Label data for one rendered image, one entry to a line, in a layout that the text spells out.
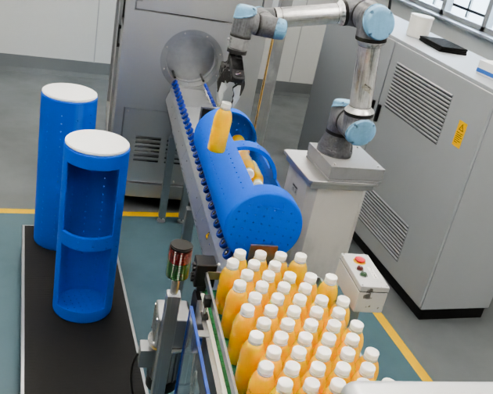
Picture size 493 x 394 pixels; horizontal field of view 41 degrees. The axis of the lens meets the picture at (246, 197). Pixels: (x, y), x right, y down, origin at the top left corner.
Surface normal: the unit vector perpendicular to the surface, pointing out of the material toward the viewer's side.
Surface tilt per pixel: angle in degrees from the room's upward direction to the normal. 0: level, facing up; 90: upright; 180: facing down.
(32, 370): 0
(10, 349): 0
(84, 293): 0
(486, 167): 90
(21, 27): 90
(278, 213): 90
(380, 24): 83
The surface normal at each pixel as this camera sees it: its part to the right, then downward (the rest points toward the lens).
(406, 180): -0.94, -0.04
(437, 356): 0.18, -0.89
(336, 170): 0.29, 0.46
